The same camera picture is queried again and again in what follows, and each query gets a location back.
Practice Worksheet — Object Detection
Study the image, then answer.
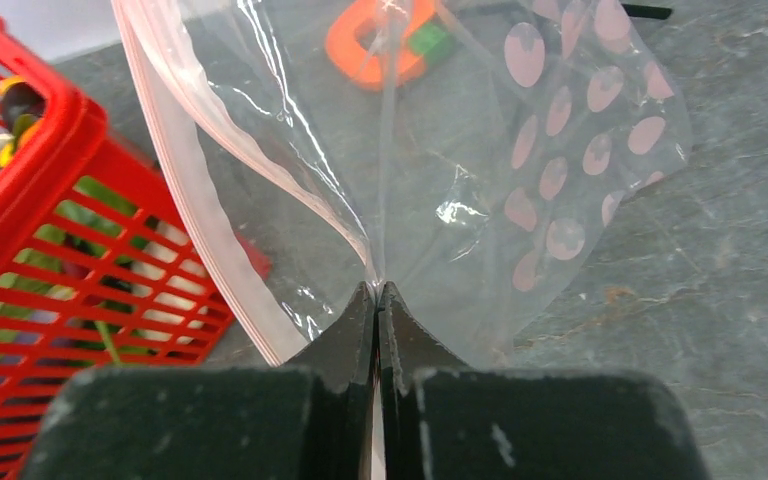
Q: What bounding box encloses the green toy leafy vegetable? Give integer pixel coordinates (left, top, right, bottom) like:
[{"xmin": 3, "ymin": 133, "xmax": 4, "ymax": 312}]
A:
[{"xmin": 0, "ymin": 177, "xmax": 187, "ymax": 365}]

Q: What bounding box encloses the black microphone tripod stand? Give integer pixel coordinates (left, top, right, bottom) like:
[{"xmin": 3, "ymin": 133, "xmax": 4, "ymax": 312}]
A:
[{"xmin": 621, "ymin": 3, "xmax": 674, "ymax": 21}]

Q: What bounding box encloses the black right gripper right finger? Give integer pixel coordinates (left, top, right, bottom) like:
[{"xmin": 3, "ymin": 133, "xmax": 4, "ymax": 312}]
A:
[{"xmin": 377, "ymin": 282, "xmax": 709, "ymax": 479}]

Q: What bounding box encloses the red plastic shopping basket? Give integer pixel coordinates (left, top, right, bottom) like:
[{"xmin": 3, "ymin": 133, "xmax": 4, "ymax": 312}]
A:
[{"xmin": 0, "ymin": 18, "xmax": 234, "ymax": 479}]

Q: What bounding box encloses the clear dotted zip bag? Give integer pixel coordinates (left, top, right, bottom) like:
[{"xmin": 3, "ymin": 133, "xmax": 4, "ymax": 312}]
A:
[{"xmin": 112, "ymin": 1, "xmax": 692, "ymax": 366}]

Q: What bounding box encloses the orange letter e block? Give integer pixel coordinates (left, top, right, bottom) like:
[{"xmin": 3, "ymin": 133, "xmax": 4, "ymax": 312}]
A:
[{"xmin": 325, "ymin": 0, "xmax": 454, "ymax": 92}]

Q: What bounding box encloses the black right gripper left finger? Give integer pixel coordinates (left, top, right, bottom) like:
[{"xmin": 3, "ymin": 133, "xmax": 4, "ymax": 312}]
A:
[{"xmin": 20, "ymin": 284, "xmax": 378, "ymax": 479}]

